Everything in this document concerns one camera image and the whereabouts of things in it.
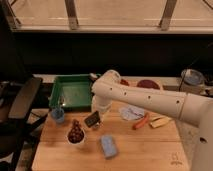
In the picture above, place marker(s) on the black office chair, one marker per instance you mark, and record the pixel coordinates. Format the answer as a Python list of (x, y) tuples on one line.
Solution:
[(15, 130)]

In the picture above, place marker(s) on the dark brown eraser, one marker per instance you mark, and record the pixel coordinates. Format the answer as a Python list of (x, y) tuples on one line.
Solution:
[(92, 119)]

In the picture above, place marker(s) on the light blue cloth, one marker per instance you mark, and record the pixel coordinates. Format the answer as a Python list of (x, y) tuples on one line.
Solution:
[(131, 112)]

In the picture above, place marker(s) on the grey handled tool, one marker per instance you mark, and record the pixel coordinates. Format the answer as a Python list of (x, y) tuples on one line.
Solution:
[(93, 76)]

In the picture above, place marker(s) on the blue plastic cup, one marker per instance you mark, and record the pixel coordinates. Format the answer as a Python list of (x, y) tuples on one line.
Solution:
[(58, 115)]

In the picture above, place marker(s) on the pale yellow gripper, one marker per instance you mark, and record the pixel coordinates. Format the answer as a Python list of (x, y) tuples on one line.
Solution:
[(101, 106)]

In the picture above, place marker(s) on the purple bowl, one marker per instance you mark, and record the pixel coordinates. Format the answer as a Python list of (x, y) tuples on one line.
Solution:
[(148, 84)]

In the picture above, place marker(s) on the orange bowl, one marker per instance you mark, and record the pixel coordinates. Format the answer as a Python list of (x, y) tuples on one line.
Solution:
[(124, 82)]

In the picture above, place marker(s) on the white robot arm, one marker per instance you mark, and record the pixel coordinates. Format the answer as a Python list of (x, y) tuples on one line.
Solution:
[(186, 107)]

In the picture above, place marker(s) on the yellow block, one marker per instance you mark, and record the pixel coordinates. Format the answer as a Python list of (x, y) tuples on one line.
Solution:
[(159, 121)]

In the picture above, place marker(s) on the orange carrot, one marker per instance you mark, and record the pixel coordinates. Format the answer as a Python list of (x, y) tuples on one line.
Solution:
[(141, 123)]

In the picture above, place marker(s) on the metal cup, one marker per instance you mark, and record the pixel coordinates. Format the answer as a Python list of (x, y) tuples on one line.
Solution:
[(96, 126)]

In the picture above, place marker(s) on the white bowl with grapes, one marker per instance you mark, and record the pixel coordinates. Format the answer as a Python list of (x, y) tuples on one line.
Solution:
[(76, 135)]

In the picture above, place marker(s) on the blue sponge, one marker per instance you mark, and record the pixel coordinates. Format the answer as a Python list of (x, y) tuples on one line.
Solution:
[(108, 146)]

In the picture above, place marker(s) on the green plastic tray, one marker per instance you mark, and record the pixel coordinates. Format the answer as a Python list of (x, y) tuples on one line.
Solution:
[(71, 92)]

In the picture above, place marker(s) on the grey bowl on stand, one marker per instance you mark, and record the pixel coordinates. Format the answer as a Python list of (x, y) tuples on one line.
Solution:
[(192, 77)]

